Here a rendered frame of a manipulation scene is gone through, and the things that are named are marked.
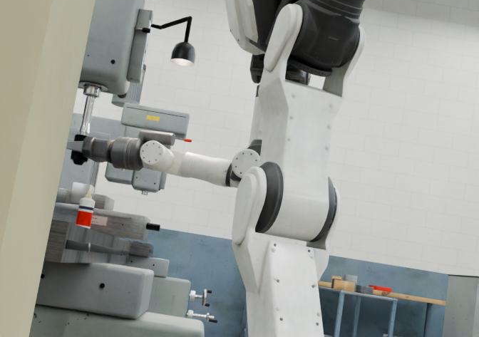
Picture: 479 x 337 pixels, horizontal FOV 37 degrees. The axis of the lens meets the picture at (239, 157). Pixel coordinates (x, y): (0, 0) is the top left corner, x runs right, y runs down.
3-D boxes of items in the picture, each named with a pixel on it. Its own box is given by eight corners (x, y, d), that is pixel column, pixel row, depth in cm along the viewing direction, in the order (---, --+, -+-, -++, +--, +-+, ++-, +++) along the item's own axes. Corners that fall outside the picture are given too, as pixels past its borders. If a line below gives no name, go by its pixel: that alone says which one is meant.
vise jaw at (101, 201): (112, 213, 220) (115, 200, 221) (104, 209, 205) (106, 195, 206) (93, 209, 220) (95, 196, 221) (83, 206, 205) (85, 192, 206)
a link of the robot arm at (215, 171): (194, 181, 196) (261, 197, 192) (184, 175, 186) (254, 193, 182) (204, 143, 198) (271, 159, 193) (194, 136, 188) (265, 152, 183)
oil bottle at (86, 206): (90, 231, 197) (98, 192, 199) (88, 231, 193) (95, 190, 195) (75, 229, 197) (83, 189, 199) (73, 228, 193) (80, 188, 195)
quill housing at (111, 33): (128, 98, 213) (147, -3, 218) (120, 81, 193) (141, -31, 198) (65, 88, 213) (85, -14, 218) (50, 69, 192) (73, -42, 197)
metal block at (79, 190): (90, 206, 216) (94, 187, 217) (87, 204, 210) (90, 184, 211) (73, 204, 216) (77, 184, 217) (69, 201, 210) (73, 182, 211)
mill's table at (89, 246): (127, 263, 261) (131, 241, 263) (61, 263, 139) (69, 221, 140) (64, 253, 261) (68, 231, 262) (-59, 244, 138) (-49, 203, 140)
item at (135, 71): (141, 84, 206) (153, 15, 209) (140, 80, 202) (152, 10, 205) (127, 82, 206) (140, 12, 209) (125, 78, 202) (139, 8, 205)
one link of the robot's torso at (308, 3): (374, 21, 143) (351, 4, 153) (316, 1, 138) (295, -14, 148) (348, 80, 147) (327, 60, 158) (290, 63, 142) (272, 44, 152)
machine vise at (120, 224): (147, 241, 219) (152, 206, 221) (140, 239, 204) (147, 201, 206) (33, 224, 219) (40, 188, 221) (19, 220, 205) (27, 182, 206)
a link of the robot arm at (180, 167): (151, 169, 201) (196, 180, 197) (140, 163, 192) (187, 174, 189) (157, 147, 202) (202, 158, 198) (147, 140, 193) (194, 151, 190)
